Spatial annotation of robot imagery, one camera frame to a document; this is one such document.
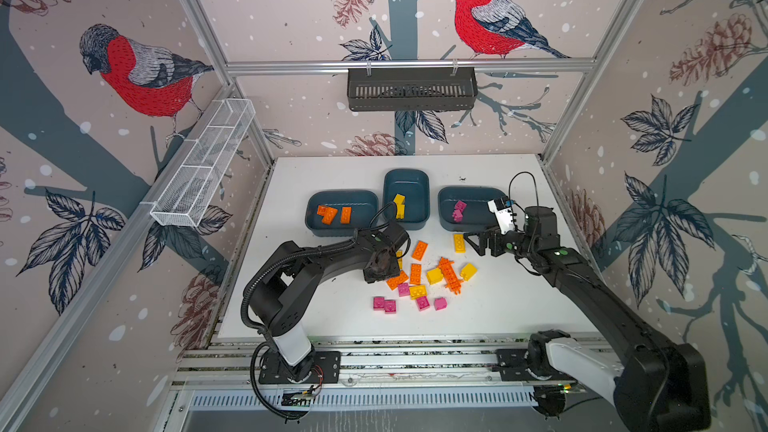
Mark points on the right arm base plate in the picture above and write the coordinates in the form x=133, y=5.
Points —
x=515, y=365

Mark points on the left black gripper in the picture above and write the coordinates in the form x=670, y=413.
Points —
x=373, y=277

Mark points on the orange long lego diagonal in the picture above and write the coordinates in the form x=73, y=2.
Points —
x=395, y=282

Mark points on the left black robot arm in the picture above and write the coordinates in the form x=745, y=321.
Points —
x=277, y=297

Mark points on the white wire mesh shelf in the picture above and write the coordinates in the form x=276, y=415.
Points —
x=191, y=189

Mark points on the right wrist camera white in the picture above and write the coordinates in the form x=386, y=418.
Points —
x=503, y=210

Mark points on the pink lego top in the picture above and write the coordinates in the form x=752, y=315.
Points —
x=460, y=206

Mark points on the black hanging wall basket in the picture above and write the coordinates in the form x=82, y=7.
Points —
x=412, y=89

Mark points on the pink lego under diagonal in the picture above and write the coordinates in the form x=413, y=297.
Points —
x=404, y=290

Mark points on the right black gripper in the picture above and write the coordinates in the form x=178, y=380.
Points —
x=481, y=247

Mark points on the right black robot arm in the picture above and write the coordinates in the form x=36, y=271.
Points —
x=653, y=383

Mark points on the orange long lego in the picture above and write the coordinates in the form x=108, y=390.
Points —
x=346, y=213
x=419, y=251
x=415, y=274
x=329, y=215

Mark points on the left teal bin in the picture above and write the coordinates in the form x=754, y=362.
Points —
x=339, y=212

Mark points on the yellow long lego brick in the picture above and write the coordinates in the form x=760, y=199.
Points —
x=459, y=243

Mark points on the orange fence lego piece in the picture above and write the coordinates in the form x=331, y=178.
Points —
x=452, y=281

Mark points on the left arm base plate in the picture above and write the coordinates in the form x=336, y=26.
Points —
x=318, y=367

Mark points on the right teal bin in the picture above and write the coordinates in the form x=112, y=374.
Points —
x=476, y=216

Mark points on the middle teal bin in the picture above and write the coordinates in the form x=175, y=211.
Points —
x=415, y=186

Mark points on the teal bin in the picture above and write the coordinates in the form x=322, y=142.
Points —
x=339, y=212
x=415, y=186
x=476, y=216

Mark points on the pink lego bottom left pair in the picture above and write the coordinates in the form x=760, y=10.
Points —
x=390, y=306

